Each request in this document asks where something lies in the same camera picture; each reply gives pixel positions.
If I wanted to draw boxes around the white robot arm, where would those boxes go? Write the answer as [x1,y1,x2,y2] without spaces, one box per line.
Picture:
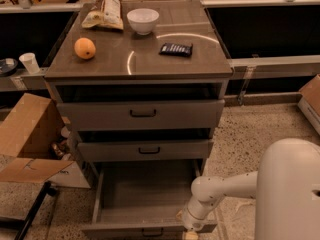
[181,138,320,240]

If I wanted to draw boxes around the cardboard box right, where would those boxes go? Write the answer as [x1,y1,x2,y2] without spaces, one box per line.
[298,75,320,135]

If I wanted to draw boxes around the grey drawer cabinet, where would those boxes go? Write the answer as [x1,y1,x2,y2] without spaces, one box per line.
[45,1,232,181]

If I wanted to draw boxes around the grey middle drawer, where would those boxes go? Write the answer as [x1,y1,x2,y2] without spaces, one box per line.
[77,140,213,162]

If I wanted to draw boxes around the black metal stand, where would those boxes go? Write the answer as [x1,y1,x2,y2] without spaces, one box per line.
[0,181,58,240]

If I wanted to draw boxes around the white bowl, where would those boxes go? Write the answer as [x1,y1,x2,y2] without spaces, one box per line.
[127,8,160,35]

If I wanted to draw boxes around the grey top drawer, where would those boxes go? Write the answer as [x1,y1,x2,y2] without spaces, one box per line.
[57,100,224,131]

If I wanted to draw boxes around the white paper cup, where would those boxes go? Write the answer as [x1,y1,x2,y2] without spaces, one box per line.
[19,53,40,74]

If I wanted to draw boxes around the dark round lid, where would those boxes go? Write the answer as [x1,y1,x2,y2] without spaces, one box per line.
[0,58,18,77]

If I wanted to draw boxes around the chip bag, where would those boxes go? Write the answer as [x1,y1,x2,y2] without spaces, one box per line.
[82,0,123,30]

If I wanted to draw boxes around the dark snack packet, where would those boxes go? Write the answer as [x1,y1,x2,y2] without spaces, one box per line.
[159,43,193,57]

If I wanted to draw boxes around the grey drawer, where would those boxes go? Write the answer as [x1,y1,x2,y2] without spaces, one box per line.
[57,100,224,131]
[77,140,213,162]
[80,159,218,240]

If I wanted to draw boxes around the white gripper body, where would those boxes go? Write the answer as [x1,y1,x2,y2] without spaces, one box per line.
[181,197,214,231]

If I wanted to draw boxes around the grey bottom drawer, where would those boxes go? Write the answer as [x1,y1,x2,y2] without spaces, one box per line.
[80,159,218,240]

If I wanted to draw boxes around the orange fruit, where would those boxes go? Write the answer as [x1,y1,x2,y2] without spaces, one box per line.
[74,38,96,60]

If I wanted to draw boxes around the open cardboard box left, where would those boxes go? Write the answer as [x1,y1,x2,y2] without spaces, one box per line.
[0,93,92,188]

